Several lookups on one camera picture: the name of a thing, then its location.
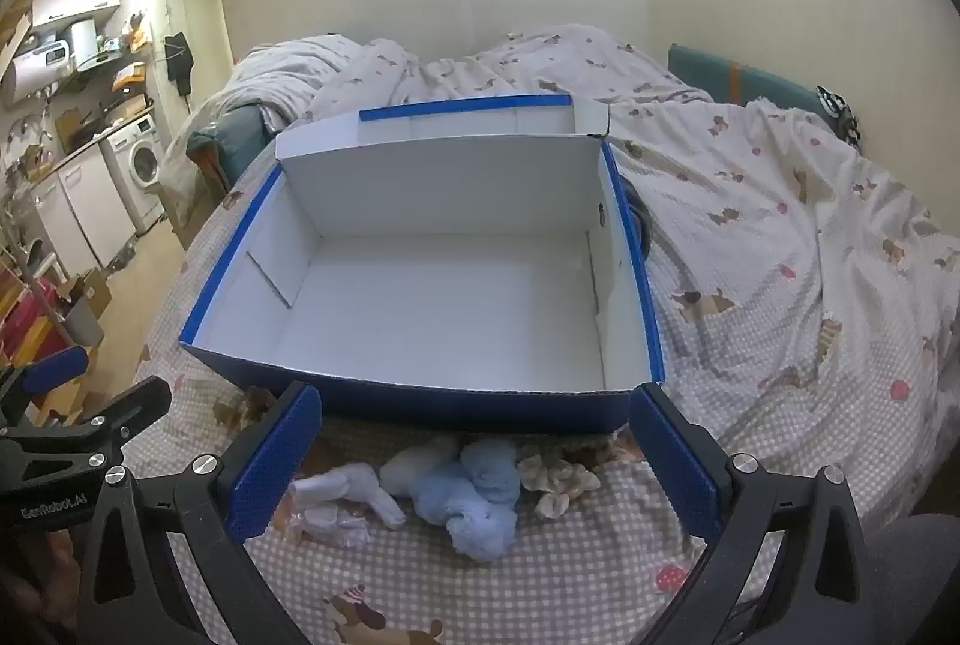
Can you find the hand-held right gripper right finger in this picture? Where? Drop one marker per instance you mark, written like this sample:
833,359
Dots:
675,465

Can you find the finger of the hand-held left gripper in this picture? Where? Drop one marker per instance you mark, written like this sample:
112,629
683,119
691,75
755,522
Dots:
131,406
52,369

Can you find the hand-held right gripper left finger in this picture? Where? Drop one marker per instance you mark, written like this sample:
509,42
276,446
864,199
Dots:
277,457

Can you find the beige brown patterned sock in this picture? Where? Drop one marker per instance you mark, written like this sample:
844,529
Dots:
559,476

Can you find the light blue fluffy sock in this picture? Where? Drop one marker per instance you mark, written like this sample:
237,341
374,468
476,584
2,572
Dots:
461,517
491,465

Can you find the blue white cardboard box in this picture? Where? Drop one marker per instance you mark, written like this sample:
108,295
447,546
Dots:
450,285

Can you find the person's left hand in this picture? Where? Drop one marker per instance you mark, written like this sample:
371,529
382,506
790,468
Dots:
37,581

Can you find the grey trash bin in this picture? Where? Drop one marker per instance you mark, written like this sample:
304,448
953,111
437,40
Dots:
84,322

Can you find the red storage rack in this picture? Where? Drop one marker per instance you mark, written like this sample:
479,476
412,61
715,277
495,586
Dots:
22,315

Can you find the white flat sock pair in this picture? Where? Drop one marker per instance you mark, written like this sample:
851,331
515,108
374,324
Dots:
337,495

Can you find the small cardboard box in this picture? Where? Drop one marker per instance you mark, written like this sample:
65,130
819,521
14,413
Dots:
90,291

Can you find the white base cabinet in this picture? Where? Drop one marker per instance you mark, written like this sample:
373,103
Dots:
75,210

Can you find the white washing machine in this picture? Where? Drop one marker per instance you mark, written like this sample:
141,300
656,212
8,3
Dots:
139,165

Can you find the person's right leg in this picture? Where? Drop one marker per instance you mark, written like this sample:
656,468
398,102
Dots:
915,577

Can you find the white dog print duvet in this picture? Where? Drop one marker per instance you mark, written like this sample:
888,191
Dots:
750,202

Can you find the white water heater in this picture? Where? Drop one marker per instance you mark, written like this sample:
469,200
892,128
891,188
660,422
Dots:
37,73

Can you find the black hanging bag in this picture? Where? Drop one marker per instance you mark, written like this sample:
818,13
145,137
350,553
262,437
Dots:
178,56

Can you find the black white patterned item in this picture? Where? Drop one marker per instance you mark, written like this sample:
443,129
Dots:
838,109

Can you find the white wall cabinet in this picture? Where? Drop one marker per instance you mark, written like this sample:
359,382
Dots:
75,4

